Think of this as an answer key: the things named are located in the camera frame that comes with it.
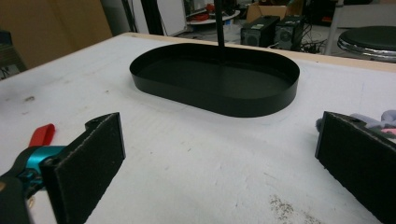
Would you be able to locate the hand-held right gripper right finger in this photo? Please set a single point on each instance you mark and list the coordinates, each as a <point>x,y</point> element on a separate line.
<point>358,161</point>

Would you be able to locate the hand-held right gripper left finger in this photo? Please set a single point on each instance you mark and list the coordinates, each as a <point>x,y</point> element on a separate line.
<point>84,168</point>

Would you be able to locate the black oval tray stand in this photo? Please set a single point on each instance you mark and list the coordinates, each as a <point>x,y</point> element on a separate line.
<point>218,90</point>

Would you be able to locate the black round stool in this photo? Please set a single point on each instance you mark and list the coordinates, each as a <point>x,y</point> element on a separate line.
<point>370,37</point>

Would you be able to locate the white metal leg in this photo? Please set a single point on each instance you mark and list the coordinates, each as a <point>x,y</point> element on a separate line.
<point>333,28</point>

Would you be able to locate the brown board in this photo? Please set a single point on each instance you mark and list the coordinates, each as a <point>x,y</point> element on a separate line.
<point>56,28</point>

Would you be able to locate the black computer case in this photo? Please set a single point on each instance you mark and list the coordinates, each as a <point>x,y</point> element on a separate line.
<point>258,31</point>
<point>289,32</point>

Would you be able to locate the white board panel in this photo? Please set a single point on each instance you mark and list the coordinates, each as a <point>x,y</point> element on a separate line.
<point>171,15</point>

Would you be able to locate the cardboard box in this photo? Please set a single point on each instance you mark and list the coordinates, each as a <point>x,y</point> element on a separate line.
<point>264,11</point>

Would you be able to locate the white round table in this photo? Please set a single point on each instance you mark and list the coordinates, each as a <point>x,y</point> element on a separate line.
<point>202,21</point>

